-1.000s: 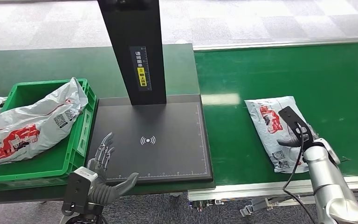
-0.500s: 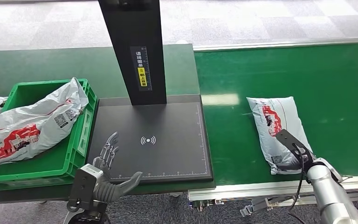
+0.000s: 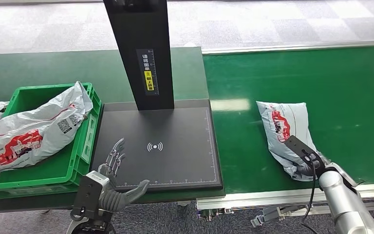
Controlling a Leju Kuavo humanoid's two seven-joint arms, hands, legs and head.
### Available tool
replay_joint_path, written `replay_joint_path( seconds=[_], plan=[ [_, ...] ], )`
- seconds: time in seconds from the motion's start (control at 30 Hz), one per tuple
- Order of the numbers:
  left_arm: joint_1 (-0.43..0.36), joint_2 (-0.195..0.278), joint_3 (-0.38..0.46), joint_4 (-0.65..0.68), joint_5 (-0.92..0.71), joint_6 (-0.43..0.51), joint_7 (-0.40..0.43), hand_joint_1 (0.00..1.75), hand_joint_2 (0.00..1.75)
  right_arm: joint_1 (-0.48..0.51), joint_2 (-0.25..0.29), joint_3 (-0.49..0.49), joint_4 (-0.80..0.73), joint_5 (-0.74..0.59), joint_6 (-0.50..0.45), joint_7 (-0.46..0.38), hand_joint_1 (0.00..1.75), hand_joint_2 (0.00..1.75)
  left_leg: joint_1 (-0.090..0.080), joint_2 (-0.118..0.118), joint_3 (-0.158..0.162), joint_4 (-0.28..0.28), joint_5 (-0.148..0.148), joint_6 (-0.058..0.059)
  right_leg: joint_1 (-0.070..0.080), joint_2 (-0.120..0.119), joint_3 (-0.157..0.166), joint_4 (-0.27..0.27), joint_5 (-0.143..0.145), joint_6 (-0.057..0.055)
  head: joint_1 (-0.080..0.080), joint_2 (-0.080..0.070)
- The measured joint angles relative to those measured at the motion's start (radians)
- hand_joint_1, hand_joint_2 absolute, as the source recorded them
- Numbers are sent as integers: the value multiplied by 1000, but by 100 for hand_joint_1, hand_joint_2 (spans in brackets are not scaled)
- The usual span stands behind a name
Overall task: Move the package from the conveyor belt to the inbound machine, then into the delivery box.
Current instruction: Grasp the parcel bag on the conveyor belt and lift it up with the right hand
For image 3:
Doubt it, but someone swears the aluminium conveyor side rail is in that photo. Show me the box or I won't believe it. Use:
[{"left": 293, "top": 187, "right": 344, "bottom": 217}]
[
  {"left": 196, "top": 182, "right": 374, "bottom": 216},
  {"left": 201, "top": 39, "right": 374, "bottom": 55}
]

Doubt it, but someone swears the white red-print mail bag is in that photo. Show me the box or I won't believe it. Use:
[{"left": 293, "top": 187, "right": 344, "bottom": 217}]
[
  {"left": 0, "top": 81, "right": 94, "bottom": 179},
  {"left": 256, "top": 101, "right": 333, "bottom": 182}
]

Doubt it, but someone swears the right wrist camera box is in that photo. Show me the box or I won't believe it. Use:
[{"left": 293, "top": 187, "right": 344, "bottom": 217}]
[{"left": 284, "top": 135, "right": 326, "bottom": 177}]

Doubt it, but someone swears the black scanner platform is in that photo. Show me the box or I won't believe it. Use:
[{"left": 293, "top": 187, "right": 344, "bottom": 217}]
[{"left": 90, "top": 99, "right": 224, "bottom": 194}]

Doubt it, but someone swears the ruler label with yellow sticker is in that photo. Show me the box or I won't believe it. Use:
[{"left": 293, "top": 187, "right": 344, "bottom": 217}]
[{"left": 136, "top": 48, "right": 160, "bottom": 96}]

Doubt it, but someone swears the black scanner column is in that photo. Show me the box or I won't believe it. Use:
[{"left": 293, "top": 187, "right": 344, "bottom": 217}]
[{"left": 103, "top": 0, "right": 175, "bottom": 111}]

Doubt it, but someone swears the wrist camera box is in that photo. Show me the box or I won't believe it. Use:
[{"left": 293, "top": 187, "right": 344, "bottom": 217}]
[
  {"left": 73, "top": 171, "right": 111, "bottom": 220},
  {"left": 284, "top": 135, "right": 326, "bottom": 177}
]

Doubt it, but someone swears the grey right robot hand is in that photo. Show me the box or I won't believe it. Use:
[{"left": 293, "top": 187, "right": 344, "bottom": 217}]
[{"left": 295, "top": 162, "right": 319, "bottom": 178}]

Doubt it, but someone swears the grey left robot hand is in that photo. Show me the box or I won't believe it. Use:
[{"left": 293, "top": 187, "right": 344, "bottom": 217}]
[{"left": 97, "top": 137, "right": 150, "bottom": 206}]

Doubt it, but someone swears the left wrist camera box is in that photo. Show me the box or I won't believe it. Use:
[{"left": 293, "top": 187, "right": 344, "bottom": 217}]
[{"left": 73, "top": 171, "right": 111, "bottom": 220}]

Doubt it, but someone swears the metal bracket under conveyor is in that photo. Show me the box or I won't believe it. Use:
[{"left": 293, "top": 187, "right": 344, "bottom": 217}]
[{"left": 198, "top": 208, "right": 234, "bottom": 222}]

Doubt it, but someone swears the green conveyor belt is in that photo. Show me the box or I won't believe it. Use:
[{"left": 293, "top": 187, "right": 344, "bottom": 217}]
[{"left": 202, "top": 45, "right": 374, "bottom": 195}]

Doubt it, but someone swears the grey bracket under conveyor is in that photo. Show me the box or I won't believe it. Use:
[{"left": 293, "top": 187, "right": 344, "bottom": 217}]
[{"left": 251, "top": 206, "right": 305, "bottom": 228}]

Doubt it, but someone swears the green plastic crate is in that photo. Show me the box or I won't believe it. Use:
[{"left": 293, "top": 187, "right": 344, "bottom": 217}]
[{"left": 0, "top": 82, "right": 103, "bottom": 199}]

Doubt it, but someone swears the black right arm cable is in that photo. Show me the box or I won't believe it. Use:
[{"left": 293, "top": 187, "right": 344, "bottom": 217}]
[{"left": 299, "top": 163, "right": 318, "bottom": 234}]

